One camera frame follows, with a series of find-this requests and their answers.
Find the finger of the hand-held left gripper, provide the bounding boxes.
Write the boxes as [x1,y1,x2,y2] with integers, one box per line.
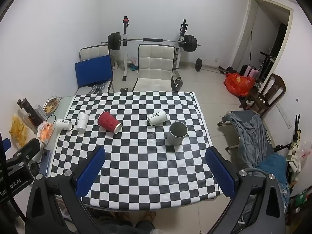
[6,138,45,167]

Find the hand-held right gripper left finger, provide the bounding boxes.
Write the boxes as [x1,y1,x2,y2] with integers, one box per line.
[25,147,106,234]

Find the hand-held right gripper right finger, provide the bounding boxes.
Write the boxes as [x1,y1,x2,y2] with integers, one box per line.
[205,147,287,234]

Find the white printed paper cup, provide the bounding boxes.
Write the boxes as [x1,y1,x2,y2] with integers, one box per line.
[147,109,168,126]
[56,118,73,131]

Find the red ribbed paper cup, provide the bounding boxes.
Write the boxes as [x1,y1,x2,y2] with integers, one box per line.
[97,111,122,134]

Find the plain white paper cup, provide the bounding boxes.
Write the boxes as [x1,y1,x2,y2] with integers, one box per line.
[77,113,90,130]

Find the yellow snack bag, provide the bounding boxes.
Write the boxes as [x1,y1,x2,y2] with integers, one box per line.
[9,114,31,148]

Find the orange snack packet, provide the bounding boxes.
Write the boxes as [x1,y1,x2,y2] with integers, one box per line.
[37,121,54,144]

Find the brown bottle box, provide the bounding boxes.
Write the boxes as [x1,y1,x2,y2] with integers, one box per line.
[17,99,45,128]

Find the folding bed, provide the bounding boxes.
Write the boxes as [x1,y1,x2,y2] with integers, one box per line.
[218,110,277,156]

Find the grey clothing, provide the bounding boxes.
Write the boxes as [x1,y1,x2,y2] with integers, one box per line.
[224,113,269,168]

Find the plate of snacks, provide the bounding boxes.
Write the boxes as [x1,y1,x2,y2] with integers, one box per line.
[43,96,60,114]

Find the teal blanket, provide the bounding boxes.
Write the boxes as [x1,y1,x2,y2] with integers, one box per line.
[256,153,290,210]

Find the black white checkered tablecloth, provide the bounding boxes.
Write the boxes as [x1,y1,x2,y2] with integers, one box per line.
[50,91,223,211]

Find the grey metal mug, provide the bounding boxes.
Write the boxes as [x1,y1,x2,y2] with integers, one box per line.
[167,121,189,146]

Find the white plastic bag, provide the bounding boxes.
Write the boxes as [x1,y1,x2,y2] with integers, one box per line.
[287,136,312,173]

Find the person's legs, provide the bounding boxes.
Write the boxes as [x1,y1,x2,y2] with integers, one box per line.
[114,212,156,234]

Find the metal tool on chair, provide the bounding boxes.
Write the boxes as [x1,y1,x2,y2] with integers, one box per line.
[90,82,109,93]

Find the black tripod stand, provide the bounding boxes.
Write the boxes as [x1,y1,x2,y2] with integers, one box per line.
[273,114,301,152]

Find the red plastic bag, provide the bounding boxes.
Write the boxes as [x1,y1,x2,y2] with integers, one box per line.
[224,73,256,97]

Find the blue board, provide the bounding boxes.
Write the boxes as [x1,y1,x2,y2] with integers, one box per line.
[75,55,114,88]

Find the dark wooden chair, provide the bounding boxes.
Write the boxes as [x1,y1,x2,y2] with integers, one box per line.
[239,73,287,115]

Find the pink suitcase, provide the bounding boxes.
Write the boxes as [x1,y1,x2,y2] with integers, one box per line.
[245,65,259,78]

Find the short barbell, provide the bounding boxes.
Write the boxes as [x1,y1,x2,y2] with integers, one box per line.
[195,58,226,75]

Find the white barbell rack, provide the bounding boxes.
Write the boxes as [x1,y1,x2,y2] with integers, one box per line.
[121,17,189,81]

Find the white padded chair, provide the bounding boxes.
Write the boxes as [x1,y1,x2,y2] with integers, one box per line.
[79,45,115,93]
[132,44,176,92]

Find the black scooter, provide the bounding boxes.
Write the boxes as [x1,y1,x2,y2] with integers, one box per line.
[258,51,277,78]

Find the long barbell with black plates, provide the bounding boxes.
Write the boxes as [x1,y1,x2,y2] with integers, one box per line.
[108,32,201,53]

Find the white wall power strip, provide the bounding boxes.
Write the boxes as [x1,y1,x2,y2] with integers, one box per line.
[277,104,292,129]

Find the door frame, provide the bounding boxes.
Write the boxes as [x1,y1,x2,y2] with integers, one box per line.
[230,0,294,88]

